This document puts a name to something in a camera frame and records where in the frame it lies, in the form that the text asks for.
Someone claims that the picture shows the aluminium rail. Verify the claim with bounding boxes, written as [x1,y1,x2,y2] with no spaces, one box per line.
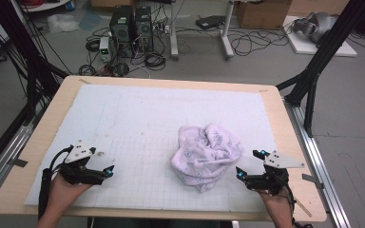
[283,99,352,228]
[0,105,46,207]

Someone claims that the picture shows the black sleeved left gripper cable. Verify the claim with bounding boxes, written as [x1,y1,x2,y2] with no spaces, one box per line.
[37,145,75,221]

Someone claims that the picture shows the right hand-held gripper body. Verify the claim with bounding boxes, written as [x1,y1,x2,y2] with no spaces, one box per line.
[246,150,306,195]

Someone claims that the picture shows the white floor board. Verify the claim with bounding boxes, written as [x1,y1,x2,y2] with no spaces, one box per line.
[281,15,358,58]

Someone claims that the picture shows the loose black floor cables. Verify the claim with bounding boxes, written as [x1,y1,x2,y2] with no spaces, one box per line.
[227,28,291,57]

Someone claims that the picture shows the black frame stand with cables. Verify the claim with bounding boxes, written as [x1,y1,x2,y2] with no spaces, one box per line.
[0,0,70,126]

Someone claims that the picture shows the clear plastic bag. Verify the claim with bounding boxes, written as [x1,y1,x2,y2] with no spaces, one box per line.
[47,12,80,34]

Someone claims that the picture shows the white power supply box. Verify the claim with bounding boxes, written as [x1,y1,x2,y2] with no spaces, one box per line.
[99,36,112,63]

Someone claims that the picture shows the black cable coil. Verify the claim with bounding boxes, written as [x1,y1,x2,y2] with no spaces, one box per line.
[144,51,167,71]

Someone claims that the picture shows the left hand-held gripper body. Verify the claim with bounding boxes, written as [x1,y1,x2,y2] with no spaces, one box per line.
[58,140,106,186]

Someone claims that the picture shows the pale pink printed towel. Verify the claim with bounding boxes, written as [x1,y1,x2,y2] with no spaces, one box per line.
[170,123,245,194]

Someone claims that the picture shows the grey helmet-shaped device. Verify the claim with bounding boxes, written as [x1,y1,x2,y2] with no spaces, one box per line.
[293,11,338,44]

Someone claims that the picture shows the round black floor device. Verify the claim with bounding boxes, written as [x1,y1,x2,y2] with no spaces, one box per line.
[112,62,131,78]

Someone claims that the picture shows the thin wooden stick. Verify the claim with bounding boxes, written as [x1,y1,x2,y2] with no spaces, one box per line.
[289,189,313,219]

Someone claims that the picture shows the flat black device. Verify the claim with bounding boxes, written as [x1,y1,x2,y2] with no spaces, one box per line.
[195,14,227,30]

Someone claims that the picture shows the large cardboard box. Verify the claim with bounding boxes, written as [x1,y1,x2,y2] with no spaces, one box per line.
[236,0,293,30]

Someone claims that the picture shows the person's left hand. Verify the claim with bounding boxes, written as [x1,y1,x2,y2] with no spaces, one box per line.
[46,173,92,214]

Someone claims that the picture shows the black tape strip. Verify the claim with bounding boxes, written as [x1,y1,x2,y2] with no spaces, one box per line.
[301,173,325,190]
[10,158,29,168]

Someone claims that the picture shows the white grid mat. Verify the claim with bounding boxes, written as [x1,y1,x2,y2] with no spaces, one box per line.
[24,84,296,214]

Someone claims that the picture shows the white desk leg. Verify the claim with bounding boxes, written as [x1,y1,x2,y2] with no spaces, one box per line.
[169,0,180,61]
[220,0,236,61]

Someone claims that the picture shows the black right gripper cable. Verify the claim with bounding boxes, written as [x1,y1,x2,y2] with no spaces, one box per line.
[281,183,315,228]

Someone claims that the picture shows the wide black computer tower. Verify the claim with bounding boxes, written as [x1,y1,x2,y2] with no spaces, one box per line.
[108,5,137,59]

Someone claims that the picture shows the narrow black computer tower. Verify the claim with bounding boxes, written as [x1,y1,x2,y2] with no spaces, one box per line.
[134,5,155,53]

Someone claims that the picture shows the person's right hand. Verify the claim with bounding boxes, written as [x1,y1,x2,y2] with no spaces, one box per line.
[257,189,294,219]

